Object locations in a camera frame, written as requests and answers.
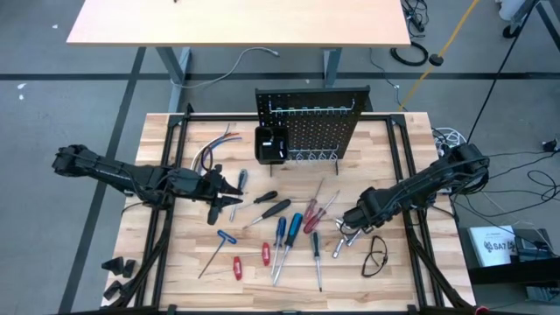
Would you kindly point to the silver hook rail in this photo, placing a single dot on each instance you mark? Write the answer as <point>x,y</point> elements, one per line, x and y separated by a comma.
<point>306,112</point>

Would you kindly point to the light wooden desk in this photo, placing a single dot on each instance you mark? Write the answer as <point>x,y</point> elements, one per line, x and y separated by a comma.
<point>240,22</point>

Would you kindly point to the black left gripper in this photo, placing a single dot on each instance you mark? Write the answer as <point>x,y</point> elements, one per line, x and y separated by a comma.
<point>197,186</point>

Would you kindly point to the spare black gripper finger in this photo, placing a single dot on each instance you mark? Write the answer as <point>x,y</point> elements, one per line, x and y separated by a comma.
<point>114,265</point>
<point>129,269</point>
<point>113,289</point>

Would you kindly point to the silver wrench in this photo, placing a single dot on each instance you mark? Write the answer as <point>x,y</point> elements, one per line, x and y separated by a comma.
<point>339,250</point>

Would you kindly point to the grey black nut driver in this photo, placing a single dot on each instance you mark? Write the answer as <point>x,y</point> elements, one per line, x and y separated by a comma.
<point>242,178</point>

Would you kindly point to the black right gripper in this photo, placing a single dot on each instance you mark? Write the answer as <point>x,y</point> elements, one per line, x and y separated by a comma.
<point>365,210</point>

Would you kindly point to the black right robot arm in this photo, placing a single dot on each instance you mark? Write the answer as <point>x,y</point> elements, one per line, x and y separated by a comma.
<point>437,175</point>

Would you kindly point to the large blue black screwdriver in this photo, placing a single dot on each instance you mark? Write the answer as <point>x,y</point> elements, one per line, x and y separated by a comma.
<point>294,227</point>

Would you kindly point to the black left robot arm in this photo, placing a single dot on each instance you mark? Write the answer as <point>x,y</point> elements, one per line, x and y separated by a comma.
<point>109,170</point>

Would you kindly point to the black plastic bin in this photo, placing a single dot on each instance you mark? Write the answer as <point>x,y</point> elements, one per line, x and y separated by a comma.
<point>262,146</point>

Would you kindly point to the black equipment cart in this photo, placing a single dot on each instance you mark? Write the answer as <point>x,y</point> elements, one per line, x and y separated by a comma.
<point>503,275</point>

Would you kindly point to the black metal peg board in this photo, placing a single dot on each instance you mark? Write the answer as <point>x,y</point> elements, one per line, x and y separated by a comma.
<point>319,131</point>

